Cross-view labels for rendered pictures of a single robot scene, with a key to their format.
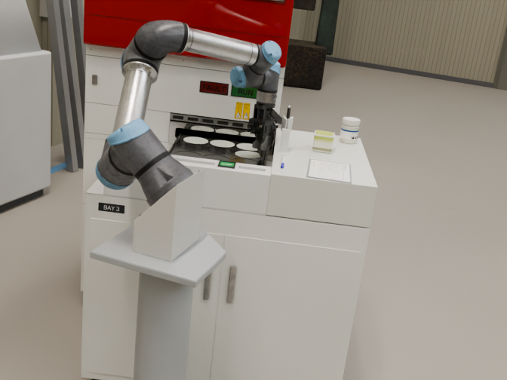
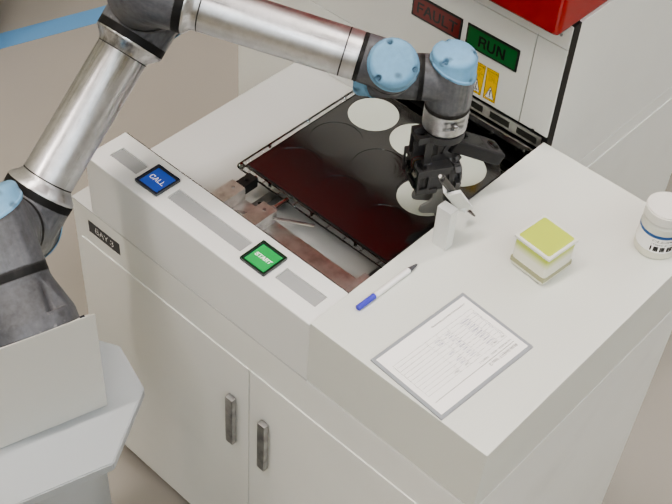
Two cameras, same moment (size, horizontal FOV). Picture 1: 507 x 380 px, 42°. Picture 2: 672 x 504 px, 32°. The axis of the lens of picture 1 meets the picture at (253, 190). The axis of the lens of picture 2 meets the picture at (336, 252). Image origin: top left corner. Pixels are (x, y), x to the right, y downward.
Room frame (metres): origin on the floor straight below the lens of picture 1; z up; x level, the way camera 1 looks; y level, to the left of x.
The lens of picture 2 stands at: (1.12, -0.81, 2.36)
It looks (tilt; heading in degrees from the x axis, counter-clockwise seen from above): 46 degrees down; 38
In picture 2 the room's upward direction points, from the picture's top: 5 degrees clockwise
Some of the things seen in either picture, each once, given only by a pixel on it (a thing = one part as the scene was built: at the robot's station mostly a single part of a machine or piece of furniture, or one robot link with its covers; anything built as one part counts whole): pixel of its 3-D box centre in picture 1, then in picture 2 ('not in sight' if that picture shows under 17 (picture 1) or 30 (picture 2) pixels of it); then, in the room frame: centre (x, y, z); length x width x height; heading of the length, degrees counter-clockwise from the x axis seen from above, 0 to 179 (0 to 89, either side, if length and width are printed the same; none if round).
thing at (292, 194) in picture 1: (318, 172); (511, 308); (2.35, -0.23, 0.89); 0.62 x 0.35 x 0.14; 179
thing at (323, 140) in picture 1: (323, 142); (543, 250); (2.40, -0.24, 1.00); 0.07 x 0.07 x 0.07; 83
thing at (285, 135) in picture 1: (285, 133); (453, 210); (2.34, -0.09, 1.03); 0.06 x 0.04 x 0.13; 179
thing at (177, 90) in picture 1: (182, 102); (385, 20); (2.68, 0.34, 1.02); 0.81 x 0.03 x 0.40; 89
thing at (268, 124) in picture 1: (262, 118); (435, 154); (2.40, 0.00, 1.06); 0.09 x 0.08 x 0.12; 149
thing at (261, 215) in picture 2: not in sight; (254, 221); (2.19, 0.22, 0.89); 0.08 x 0.03 x 0.03; 179
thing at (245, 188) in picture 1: (188, 180); (211, 249); (2.09, 0.22, 0.89); 0.55 x 0.09 x 0.14; 89
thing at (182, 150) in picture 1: (219, 151); (378, 167); (2.45, 0.15, 0.90); 0.34 x 0.34 x 0.01; 89
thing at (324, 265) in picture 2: not in sight; (285, 255); (2.19, 0.14, 0.87); 0.36 x 0.08 x 0.03; 89
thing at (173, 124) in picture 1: (221, 137); (442, 115); (2.66, 0.16, 0.89); 0.44 x 0.02 x 0.10; 89
